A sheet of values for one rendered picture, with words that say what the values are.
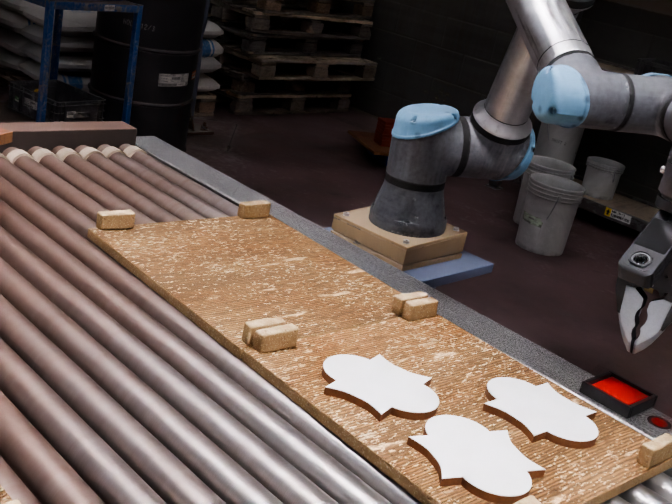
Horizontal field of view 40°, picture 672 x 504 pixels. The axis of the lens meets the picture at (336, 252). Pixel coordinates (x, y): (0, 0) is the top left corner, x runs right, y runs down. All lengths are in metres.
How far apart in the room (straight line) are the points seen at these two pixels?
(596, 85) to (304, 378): 0.51
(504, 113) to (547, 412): 0.71
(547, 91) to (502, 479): 0.49
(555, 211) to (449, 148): 3.16
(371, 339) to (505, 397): 0.20
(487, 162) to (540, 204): 3.11
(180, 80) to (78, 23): 0.79
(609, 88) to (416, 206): 0.60
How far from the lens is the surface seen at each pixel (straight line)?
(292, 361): 1.14
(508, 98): 1.69
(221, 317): 1.22
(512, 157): 1.76
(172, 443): 1.00
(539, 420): 1.13
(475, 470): 0.99
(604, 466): 1.11
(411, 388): 1.12
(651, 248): 1.18
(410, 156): 1.70
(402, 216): 1.73
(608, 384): 1.33
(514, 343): 1.40
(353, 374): 1.11
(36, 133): 1.90
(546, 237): 4.89
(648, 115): 1.25
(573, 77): 1.20
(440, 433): 1.04
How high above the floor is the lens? 1.46
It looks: 20 degrees down
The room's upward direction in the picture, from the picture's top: 12 degrees clockwise
